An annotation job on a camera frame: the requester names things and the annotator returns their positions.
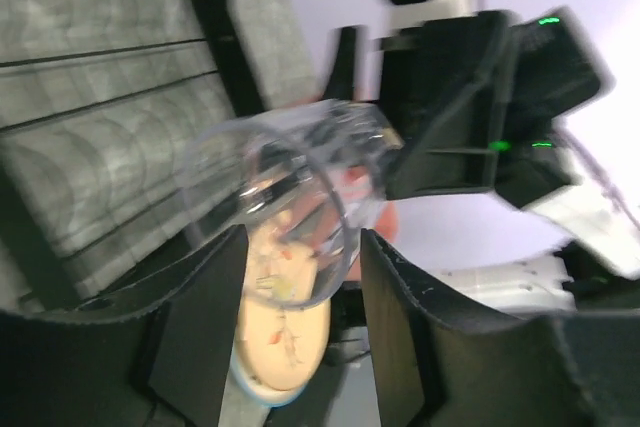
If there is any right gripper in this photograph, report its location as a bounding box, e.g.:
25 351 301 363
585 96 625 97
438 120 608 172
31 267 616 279
378 6 610 207

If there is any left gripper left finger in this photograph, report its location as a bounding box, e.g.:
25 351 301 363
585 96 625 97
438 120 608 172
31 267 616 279
1 226 248 426

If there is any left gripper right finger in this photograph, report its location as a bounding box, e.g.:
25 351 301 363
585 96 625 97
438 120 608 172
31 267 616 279
361 230 639 426

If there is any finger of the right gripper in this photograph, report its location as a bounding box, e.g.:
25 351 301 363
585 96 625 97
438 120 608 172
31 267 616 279
324 25 363 101

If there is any clear glass cup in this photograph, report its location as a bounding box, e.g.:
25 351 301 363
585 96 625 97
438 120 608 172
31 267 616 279
179 98 404 310

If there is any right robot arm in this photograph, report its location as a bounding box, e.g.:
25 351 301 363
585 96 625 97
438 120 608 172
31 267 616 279
377 7 639 314

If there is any light blue plate underneath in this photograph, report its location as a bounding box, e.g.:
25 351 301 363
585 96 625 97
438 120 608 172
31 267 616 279
229 346 307 408

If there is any pink compartment tray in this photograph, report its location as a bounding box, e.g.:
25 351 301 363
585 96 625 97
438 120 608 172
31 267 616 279
305 100 403 281

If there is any beige bird pattern plate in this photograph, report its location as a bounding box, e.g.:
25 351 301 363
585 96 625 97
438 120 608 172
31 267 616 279
236 210 330 391

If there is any black wire dish rack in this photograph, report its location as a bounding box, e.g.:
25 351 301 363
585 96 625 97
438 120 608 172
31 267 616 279
0 0 321 308

